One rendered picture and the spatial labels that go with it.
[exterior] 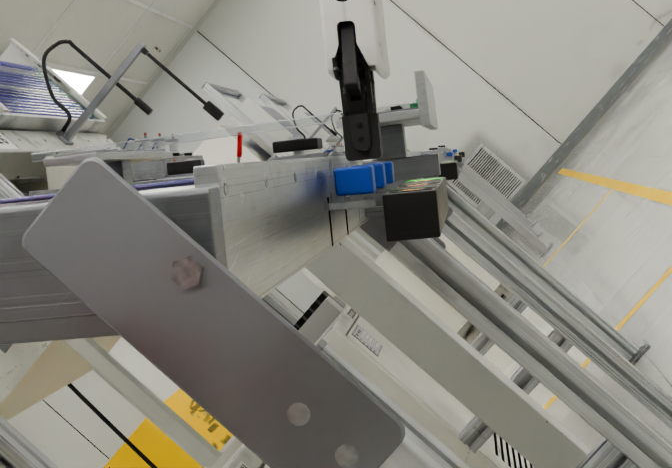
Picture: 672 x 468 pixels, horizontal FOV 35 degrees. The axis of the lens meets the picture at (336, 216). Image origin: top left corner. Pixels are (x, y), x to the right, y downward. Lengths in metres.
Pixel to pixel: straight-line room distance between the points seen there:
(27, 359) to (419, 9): 6.82
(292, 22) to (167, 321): 8.31
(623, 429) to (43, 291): 0.83
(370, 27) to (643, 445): 0.57
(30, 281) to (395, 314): 0.97
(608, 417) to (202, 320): 0.83
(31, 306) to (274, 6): 8.30
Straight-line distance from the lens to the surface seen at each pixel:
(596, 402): 1.20
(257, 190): 0.57
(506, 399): 1.44
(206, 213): 0.47
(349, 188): 0.82
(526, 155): 8.55
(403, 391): 1.96
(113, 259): 0.43
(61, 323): 0.49
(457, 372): 1.43
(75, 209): 0.44
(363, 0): 0.90
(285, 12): 8.74
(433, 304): 5.51
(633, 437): 1.22
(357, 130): 0.93
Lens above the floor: 0.65
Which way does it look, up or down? 3 degrees up
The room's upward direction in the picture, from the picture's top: 49 degrees counter-clockwise
